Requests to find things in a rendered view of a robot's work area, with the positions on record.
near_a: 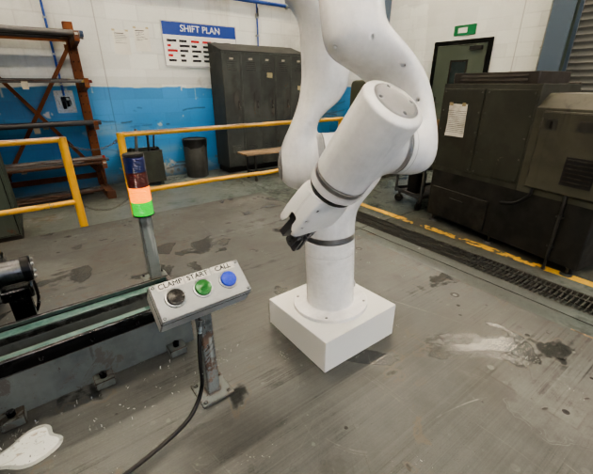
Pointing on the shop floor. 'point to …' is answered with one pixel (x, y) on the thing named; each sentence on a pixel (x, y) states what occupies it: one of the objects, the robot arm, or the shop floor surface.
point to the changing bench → (258, 154)
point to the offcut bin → (154, 163)
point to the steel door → (457, 60)
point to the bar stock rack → (44, 103)
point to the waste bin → (196, 156)
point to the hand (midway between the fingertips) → (296, 239)
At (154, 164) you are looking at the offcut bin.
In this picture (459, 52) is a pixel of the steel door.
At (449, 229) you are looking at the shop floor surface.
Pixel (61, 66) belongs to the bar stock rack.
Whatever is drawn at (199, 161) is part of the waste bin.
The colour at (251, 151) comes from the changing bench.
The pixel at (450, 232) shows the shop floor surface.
